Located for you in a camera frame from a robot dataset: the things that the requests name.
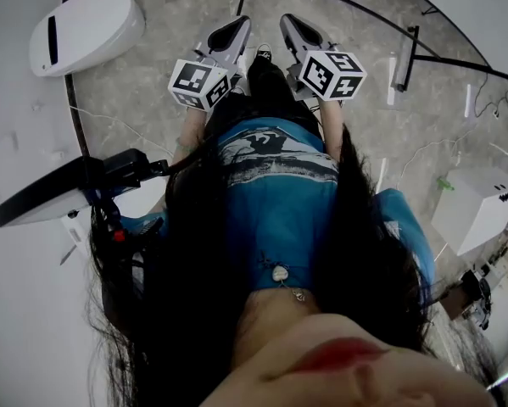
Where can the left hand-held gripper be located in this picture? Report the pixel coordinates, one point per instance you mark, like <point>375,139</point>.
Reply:
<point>198,79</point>

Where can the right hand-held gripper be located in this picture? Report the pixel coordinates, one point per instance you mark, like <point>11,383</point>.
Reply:
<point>334,74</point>

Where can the person's left forearm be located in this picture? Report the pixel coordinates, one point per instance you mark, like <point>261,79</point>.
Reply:
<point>188,129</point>

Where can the person's right forearm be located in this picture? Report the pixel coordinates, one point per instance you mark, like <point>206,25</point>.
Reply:
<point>332,121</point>

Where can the person's black trousers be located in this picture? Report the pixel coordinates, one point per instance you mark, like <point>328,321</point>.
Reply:
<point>270,87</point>

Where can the grey metal bar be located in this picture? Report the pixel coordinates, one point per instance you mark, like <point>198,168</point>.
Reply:
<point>400,70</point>

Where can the person's black and white shoe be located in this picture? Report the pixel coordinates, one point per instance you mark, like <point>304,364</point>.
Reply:
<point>263,51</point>

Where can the white oval appliance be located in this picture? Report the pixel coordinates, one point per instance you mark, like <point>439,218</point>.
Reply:
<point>92,28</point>

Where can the person's blue printed shirt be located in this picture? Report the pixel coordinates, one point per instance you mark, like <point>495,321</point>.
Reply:
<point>279,210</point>

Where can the small green object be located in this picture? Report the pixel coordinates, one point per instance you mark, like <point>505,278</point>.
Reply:
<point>446,183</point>

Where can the red round button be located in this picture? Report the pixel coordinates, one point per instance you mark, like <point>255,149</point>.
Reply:
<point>118,235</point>

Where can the black and white machine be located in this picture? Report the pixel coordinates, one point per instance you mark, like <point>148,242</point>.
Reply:
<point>46,193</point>

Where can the white cabinet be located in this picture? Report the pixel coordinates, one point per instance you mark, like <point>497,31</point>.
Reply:
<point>470,210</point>

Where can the cluttered work desk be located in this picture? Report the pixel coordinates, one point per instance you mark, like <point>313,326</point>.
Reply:
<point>501,265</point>

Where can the person's face and neck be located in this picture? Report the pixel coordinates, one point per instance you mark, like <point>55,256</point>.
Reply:
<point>321,380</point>

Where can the black metal table frame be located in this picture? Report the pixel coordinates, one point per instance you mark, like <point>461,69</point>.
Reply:
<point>413,42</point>

